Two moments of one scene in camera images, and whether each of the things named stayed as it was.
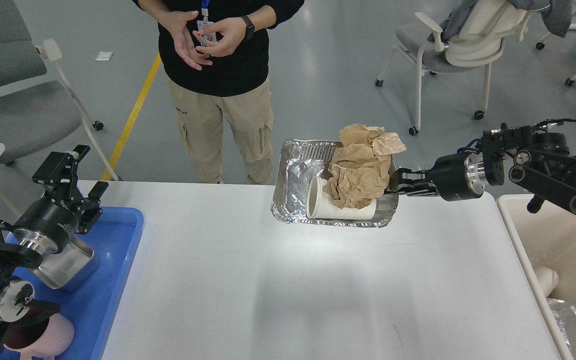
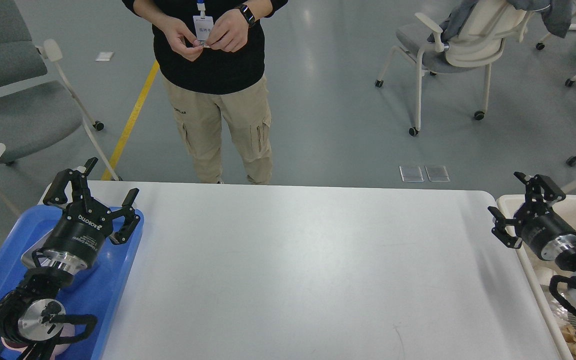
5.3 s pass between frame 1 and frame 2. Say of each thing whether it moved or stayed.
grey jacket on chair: stayed
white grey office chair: stayed
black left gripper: moved
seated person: stayed
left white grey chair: stayed
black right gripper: moved
